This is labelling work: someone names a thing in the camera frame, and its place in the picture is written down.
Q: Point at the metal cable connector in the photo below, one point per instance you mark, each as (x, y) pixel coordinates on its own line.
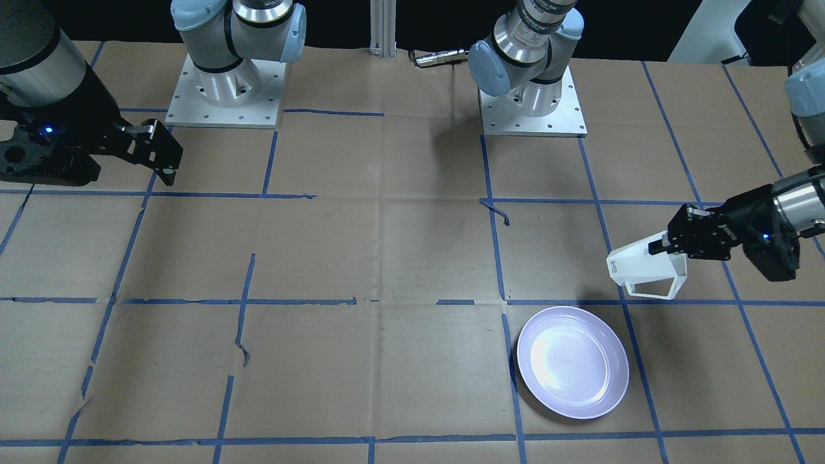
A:
(441, 58)

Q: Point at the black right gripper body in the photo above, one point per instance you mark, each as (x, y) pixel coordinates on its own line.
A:
(98, 115)

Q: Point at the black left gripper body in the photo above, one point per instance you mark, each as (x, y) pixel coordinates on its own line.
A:
(741, 216)

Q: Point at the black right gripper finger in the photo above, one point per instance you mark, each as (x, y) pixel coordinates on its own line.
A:
(165, 154)

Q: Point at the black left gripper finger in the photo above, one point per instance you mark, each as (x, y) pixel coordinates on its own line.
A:
(660, 244)

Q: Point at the white angular cup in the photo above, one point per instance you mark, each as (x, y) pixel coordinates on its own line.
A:
(647, 276)

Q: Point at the lilac plate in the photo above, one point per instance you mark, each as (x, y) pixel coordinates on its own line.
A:
(572, 362)

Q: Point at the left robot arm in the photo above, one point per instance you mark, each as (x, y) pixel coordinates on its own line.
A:
(527, 45)

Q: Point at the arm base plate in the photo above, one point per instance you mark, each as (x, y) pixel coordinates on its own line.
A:
(534, 109)
(249, 96)

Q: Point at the aluminium frame post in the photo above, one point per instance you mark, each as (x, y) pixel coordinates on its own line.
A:
(382, 24)

